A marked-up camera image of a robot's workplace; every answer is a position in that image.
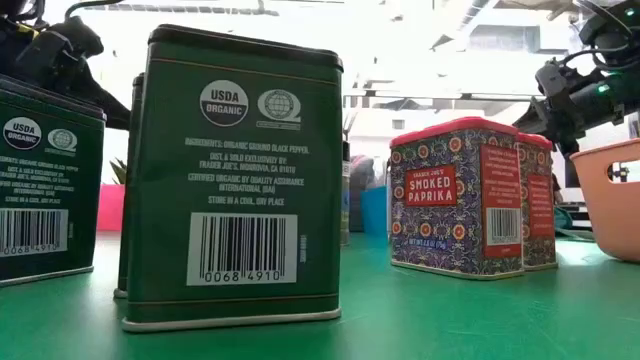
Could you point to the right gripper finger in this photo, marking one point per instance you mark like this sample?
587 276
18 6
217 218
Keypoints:
547 125

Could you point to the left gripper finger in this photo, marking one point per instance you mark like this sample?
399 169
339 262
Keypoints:
102 102

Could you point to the dark grey blocks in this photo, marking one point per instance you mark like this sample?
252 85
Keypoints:
128 200

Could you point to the pink cube blocks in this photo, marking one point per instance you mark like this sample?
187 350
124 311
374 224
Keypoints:
540 210
450 225

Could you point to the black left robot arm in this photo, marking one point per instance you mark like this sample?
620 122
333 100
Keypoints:
10 45

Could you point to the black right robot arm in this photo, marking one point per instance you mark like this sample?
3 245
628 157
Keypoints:
612 37

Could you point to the yellow tape strip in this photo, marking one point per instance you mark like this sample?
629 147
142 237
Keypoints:
27 33

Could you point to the small green plant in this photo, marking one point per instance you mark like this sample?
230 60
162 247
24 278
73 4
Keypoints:
120 174

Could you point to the dark green cloth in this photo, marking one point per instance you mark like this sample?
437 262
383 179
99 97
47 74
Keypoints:
562 220

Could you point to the pink plastic bin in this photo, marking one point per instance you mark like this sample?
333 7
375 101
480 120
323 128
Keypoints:
110 210

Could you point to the orange plastic bin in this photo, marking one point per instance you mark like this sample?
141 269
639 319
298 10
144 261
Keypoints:
610 220

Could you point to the blue plastic bin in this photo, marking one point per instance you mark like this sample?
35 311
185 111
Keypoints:
374 212

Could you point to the clear plastic storage bin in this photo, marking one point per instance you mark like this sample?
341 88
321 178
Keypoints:
355 210

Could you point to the green table mat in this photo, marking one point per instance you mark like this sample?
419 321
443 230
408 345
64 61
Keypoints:
450 320

